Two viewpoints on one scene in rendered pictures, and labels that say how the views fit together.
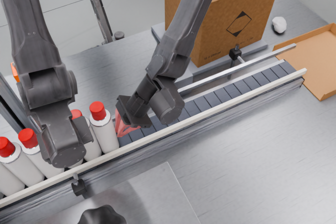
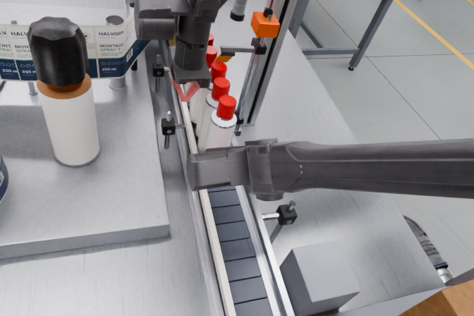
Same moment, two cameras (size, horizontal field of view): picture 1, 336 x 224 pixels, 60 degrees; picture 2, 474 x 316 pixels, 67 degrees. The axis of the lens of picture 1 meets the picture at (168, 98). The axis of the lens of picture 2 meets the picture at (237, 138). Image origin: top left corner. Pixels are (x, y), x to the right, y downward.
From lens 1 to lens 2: 0.55 m
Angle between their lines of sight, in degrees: 55
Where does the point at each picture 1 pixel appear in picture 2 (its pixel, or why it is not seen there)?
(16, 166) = not seen: hidden behind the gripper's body
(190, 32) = (300, 162)
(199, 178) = (135, 275)
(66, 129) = (154, 4)
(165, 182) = (140, 214)
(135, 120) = not seen: hidden behind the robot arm
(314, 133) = not seen: outside the picture
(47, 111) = not seen: outside the picture
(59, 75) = not seen: outside the picture
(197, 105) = (253, 301)
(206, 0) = (354, 167)
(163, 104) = (205, 155)
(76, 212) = (146, 125)
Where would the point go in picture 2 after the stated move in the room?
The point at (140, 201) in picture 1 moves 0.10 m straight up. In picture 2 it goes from (129, 180) to (128, 149)
